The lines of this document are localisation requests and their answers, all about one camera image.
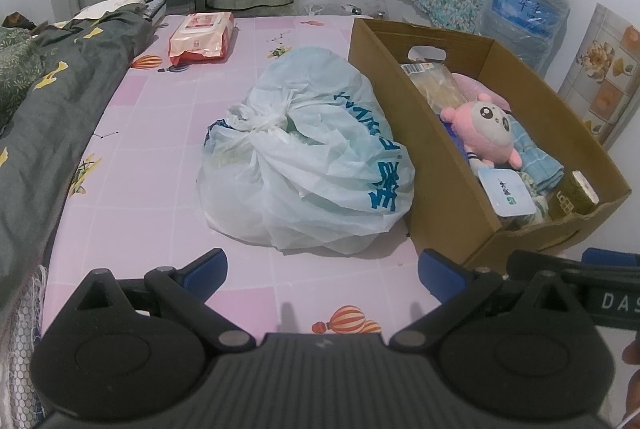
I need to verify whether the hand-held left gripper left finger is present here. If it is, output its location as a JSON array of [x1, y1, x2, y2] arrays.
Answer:
[[75, 248, 253, 353]]

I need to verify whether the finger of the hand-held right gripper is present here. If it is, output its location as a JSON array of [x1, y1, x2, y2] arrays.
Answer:
[[505, 250, 603, 285], [582, 248, 640, 270]]

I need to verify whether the person's right hand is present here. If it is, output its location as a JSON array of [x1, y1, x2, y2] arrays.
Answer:
[[622, 341, 640, 416]]

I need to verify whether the blue checked towel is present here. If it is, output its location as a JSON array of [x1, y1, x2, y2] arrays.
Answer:
[[510, 121, 565, 190]]

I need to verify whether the white tissue pack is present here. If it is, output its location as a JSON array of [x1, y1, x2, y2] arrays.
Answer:
[[477, 166, 537, 217]]

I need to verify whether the floral tile panel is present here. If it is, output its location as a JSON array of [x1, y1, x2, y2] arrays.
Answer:
[[557, 3, 640, 147]]

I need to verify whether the olive gold packet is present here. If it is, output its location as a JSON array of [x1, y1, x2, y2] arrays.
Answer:
[[547, 170, 600, 222]]

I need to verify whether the clear zip bag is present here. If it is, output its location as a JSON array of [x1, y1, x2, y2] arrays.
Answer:
[[400, 61, 471, 112]]

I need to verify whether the striped cushion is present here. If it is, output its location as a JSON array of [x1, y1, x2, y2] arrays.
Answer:
[[142, 0, 169, 27]]

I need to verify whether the white cloth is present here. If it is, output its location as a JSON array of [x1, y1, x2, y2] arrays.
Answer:
[[72, 0, 148, 20]]

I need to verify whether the grey blanket with yellow prints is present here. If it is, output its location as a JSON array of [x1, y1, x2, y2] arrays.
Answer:
[[0, 9, 161, 310]]

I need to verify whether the cardboard box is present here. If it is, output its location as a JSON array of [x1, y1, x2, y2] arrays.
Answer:
[[347, 18, 632, 272]]

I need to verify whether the green patterned pillow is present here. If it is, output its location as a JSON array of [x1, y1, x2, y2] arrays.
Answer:
[[0, 28, 46, 130]]

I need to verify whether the blue water jug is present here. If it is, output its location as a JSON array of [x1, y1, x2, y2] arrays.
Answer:
[[480, 0, 572, 74]]

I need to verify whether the white plastic bag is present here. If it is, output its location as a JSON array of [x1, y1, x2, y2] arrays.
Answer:
[[197, 46, 417, 256]]

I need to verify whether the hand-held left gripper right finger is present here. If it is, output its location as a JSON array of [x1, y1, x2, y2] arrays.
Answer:
[[389, 249, 571, 353]]

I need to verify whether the white mesh fabric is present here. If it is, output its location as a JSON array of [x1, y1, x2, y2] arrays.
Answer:
[[0, 259, 51, 429]]

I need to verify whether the pink plush toy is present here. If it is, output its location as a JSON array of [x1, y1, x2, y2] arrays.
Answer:
[[440, 91, 526, 170]]

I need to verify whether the peach wet wipes pack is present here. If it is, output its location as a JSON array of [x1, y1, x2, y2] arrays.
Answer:
[[168, 11, 236, 66]]

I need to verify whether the small floral cloth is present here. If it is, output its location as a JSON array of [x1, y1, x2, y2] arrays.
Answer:
[[517, 171, 551, 225]]

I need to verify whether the brown patterned object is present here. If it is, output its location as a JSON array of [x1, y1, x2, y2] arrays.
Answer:
[[0, 11, 36, 32]]

